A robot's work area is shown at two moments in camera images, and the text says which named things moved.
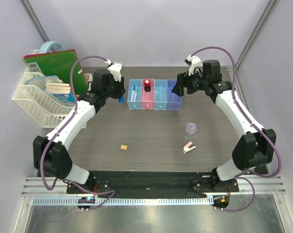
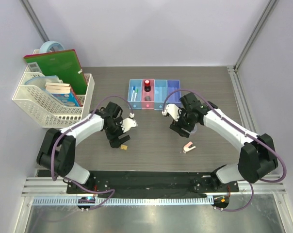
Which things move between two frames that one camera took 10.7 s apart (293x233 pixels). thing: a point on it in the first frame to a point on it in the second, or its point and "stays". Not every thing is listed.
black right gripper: (183, 80) to (177, 125)
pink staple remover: (186, 148) stays
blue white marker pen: (132, 98) stays
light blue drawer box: (138, 84) stays
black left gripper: (120, 85) to (114, 140)
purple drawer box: (174, 101) stays
